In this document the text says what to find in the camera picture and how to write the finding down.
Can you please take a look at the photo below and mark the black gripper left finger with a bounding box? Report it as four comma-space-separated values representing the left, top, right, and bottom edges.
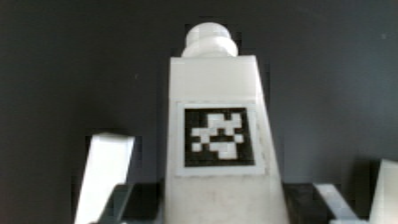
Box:
88, 183, 163, 224

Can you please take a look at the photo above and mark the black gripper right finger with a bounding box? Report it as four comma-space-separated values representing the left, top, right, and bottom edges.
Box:
284, 183, 369, 224

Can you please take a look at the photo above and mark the white U-shaped obstacle fence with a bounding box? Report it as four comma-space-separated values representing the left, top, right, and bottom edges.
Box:
72, 133, 135, 224

